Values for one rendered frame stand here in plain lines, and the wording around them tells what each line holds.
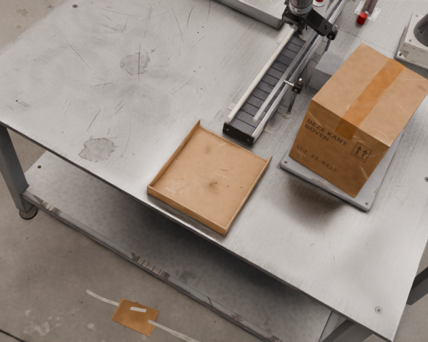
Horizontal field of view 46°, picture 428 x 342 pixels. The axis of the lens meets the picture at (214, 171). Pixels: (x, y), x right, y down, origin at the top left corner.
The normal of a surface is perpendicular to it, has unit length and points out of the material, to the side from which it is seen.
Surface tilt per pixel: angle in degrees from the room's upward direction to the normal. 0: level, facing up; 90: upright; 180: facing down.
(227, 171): 0
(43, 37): 0
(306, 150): 90
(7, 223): 0
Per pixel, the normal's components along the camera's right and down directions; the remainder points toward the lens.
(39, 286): 0.11, -0.54
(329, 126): -0.60, 0.63
